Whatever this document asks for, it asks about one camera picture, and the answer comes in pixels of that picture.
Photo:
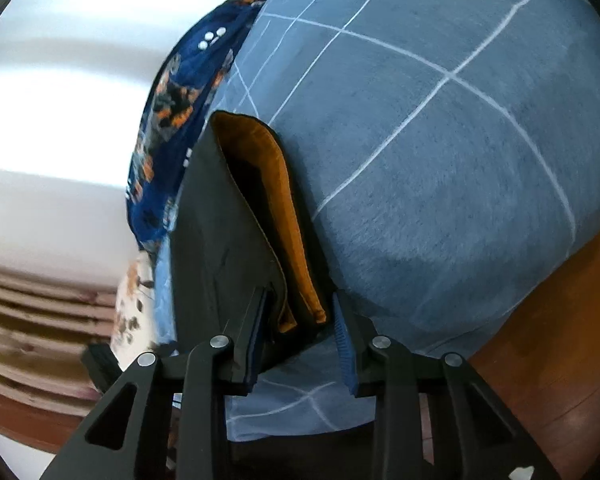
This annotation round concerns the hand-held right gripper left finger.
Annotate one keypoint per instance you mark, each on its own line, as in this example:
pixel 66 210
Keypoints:
pixel 254 345

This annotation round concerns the blue grid bed sheet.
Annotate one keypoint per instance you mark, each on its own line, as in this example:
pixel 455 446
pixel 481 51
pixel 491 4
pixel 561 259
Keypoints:
pixel 420 160

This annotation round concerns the ribbed wooden headboard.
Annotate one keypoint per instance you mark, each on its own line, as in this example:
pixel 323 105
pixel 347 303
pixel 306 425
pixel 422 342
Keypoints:
pixel 40 330

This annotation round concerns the black pants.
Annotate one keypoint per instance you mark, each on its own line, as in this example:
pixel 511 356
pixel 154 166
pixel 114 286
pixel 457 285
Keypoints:
pixel 230 240

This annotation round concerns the navy dog print blanket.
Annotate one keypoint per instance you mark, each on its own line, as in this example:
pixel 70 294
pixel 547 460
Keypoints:
pixel 180 125

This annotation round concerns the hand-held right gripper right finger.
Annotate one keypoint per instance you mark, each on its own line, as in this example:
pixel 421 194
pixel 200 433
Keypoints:
pixel 344 350

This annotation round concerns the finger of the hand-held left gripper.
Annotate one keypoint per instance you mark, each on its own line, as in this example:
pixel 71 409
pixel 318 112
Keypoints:
pixel 101 366

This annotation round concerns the white paw print blanket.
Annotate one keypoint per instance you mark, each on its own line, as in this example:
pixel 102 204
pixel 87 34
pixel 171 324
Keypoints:
pixel 132 305

